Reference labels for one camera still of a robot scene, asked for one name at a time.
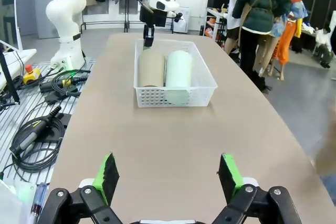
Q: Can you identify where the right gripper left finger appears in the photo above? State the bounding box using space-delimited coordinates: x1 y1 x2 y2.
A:
38 152 124 224

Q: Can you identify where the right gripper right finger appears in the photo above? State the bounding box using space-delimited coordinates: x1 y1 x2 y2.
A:
212 152 302 224

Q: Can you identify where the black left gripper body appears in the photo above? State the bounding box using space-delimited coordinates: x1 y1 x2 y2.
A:
139 0 167 27

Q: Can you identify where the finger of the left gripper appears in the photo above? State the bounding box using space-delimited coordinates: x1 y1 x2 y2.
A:
143 24 155 49

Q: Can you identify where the brown cardboard tube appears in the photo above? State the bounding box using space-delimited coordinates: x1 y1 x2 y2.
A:
138 50 165 89

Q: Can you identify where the pale green cup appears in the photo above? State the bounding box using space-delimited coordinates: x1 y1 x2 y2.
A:
165 50 194 105

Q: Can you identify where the white perforated plastic basket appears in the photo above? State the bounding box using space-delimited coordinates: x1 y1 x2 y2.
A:
133 38 218 109

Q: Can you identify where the person's hand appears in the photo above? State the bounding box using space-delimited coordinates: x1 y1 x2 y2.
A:
311 108 336 183

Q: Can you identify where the white air purifier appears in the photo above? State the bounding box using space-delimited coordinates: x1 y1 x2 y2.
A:
173 7 191 34

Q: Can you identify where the person in white shirt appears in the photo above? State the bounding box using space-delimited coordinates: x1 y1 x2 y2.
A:
223 0 249 63

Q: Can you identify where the gray handheld enabling device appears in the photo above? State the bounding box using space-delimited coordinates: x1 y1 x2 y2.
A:
9 105 62 156

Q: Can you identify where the black handheld enabling device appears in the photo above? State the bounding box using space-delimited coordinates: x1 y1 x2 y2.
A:
39 77 81 97

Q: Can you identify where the person in green jacket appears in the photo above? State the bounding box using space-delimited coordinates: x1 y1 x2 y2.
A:
232 0 292 94

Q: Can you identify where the yellow emergency stop button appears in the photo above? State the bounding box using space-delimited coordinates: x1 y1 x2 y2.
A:
23 63 43 84

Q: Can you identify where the mannequin in blue patterned dress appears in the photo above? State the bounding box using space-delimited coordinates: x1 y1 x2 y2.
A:
253 1 308 78

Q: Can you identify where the mannequin in orange clothes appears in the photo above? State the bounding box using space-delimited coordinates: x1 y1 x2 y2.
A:
277 0 309 81

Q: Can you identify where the black stand pole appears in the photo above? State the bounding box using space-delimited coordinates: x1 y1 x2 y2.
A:
0 50 21 105

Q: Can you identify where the computer monitor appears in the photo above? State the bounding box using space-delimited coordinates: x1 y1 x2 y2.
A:
0 0 24 51

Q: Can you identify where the seated person in dark trousers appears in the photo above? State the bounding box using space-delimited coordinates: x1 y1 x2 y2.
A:
313 26 334 69

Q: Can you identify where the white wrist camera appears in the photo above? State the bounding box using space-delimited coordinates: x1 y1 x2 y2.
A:
149 0 181 13

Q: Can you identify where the black cable coil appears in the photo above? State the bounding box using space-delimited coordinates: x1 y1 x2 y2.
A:
51 68 91 96
0 119 66 180

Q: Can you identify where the slotted metal base plate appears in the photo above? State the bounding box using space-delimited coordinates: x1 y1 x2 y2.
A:
0 60 98 187

